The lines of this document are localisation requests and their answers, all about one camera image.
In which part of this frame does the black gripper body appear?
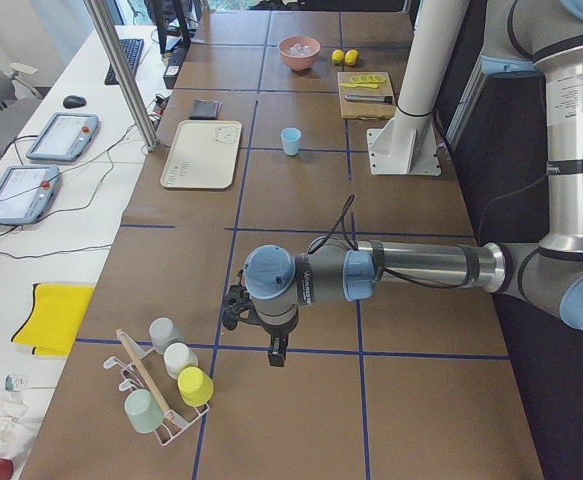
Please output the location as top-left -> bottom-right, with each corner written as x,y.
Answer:
255,308 -> 299,358

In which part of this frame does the yellow cup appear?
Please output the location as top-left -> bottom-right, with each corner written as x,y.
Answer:
177,366 -> 214,407

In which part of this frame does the white cup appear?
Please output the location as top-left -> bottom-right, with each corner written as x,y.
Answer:
163,342 -> 198,380

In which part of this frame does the grey cup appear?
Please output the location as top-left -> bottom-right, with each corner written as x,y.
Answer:
149,317 -> 184,355

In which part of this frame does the green cup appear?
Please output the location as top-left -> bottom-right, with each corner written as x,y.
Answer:
124,389 -> 163,434

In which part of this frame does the light blue cup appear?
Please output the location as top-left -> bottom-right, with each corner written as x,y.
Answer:
280,127 -> 302,156

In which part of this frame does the cream bear tray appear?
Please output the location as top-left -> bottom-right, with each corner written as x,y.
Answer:
160,120 -> 242,190

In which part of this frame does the grey folded cloth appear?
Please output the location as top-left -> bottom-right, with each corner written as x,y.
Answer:
189,99 -> 222,120

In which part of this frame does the yellow cloth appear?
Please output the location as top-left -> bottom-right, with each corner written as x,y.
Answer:
11,283 -> 95,357

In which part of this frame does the steel muddler black tip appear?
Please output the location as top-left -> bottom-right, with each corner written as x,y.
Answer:
344,94 -> 393,105

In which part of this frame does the wooden cutting board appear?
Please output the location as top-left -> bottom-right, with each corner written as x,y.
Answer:
337,72 -> 396,119

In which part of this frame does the yellow plastic knife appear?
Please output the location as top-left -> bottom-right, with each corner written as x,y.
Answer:
339,82 -> 379,90

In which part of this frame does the pink bowl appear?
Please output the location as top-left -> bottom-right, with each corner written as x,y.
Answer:
278,35 -> 321,72

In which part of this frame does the whole lemon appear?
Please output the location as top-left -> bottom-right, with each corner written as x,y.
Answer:
344,49 -> 360,67
331,49 -> 345,65

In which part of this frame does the white crumpled bag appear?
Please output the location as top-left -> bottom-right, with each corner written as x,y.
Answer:
0,391 -> 42,460

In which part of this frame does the upper teach pendant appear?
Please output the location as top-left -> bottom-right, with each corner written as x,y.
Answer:
26,112 -> 100,162

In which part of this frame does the teach pendant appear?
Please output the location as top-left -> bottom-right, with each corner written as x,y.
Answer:
26,112 -> 100,162
0,165 -> 60,226

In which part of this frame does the lower teach pendant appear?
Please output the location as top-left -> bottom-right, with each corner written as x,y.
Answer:
0,165 -> 60,226

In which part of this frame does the black computer mouse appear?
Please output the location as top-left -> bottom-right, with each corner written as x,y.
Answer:
63,95 -> 87,109

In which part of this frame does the black keyboard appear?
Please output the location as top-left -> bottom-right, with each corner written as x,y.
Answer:
104,38 -> 145,85

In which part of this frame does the white wire cup rack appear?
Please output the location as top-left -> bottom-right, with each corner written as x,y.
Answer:
103,346 -> 211,446

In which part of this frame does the wooden rack handle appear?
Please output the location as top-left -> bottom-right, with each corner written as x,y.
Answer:
116,329 -> 174,421

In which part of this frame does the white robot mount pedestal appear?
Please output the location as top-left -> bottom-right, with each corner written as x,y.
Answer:
367,0 -> 469,176

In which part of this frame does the aluminium frame post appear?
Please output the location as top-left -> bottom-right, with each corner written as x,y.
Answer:
84,0 -> 159,152

